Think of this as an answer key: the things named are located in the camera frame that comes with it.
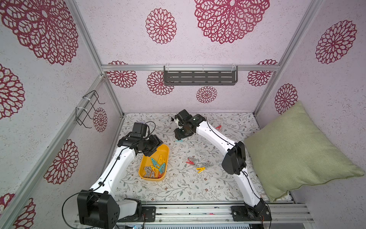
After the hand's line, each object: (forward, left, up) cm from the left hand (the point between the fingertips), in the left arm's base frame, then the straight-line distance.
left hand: (160, 145), depth 80 cm
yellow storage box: (-1, +12, -19) cm, 23 cm away
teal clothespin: (+15, -11, -19) cm, 26 cm away
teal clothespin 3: (-7, 0, -15) cm, 17 cm away
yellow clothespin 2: (-7, -24, -18) cm, 30 cm away
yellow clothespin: (-1, +2, -16) cm, 16 cm away
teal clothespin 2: (-4, +5, -15) cm, 17 cm away
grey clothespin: (-10, +8, -16) cm, 21 cm away
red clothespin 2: (-11, +1, -16) cm, 20 cm away
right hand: (+11, -9, -4) cm, 14 cm away
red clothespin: (+28, -41, -19) cm, 53 cm away
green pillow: (-8, -66, +8) cm, 67 cm away
